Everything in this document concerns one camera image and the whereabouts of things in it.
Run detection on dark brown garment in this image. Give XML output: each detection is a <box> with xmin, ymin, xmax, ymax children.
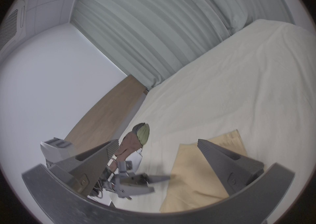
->
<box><xmin>114</xmin><ymin>132</ymin><xmax>144</xmax><ymax>167</ymax></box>

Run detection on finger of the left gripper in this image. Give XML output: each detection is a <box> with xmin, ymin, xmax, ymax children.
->
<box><xmin>137</xmin><ymin>174</ymin><xmax>173</xmax><ymax>184</ymax></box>
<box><xmin>125</xmin><ymin>185</ymin><xmax>155</xmax><ymax>196</ymax></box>

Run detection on black and olive garment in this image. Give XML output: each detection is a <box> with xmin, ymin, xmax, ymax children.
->
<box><xmin>132</xmin><ymin>123</ymin><xmax>150</xmax><ymax>147</ymax></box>

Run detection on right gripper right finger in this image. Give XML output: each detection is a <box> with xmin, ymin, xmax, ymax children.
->
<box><xmin>197</xmin><ymin>139</ymin><xmax>265</xmax><ymax>197</ymax></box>

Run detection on pale green curtain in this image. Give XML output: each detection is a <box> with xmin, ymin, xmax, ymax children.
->
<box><xmin>158</xmin><ymin>0</ymin><xmax>296</xmax><ymax>37</ymax></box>
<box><xmin>70</xmin><ymin>0</ymin><xmax>233</xmax><ymax>89</ymax></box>

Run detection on beige shorts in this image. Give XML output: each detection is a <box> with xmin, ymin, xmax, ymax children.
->
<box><xmin>159</xmin><ymin>129</ymin><xmax>248</xmax><ymax>213</ymax></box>

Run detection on white ceiling air conditioner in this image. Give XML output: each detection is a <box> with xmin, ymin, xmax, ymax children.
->
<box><xmin>0</xmin><ymin>0</ymin><xmax>28</xmax><ymax>54</ymax></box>

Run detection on pale grey garment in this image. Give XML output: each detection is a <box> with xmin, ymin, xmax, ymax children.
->
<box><xmin>125</xmin><ymin>150</ymin><xmax>144</xmax><ymax>177</ymax></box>

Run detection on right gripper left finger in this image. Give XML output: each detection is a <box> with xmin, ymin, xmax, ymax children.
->
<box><xmin>51</xmin><ymin>139</ymin><xmax>119</xmax><ymax>197</ymax></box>

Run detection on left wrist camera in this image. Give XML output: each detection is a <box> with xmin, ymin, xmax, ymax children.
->
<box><xmin>116</xmin><ymin>160</ymin><xmax>135</xmax><ymax>179</ymax></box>

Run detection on bed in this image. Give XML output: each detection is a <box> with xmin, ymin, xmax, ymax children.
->
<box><xmin>63</xmin><ymin>19</ymin><xmax>316</xmax><ymax>215</ymax></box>

